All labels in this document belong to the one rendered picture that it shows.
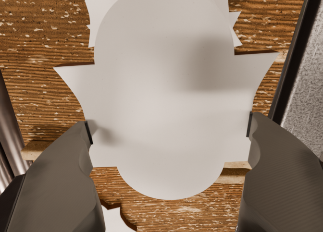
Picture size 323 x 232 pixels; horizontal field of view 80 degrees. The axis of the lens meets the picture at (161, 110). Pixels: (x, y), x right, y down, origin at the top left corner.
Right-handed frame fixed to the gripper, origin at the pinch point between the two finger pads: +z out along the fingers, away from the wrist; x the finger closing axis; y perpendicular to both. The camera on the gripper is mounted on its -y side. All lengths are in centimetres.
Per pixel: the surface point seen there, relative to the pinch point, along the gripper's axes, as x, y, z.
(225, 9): 5.6, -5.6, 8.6
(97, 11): -5.5, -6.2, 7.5
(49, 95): -15.6, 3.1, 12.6
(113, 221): -11.0, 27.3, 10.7
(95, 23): -5.8, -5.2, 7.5
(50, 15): -12.4, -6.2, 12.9
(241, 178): 10.0, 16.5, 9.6
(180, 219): 0.9, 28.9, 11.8
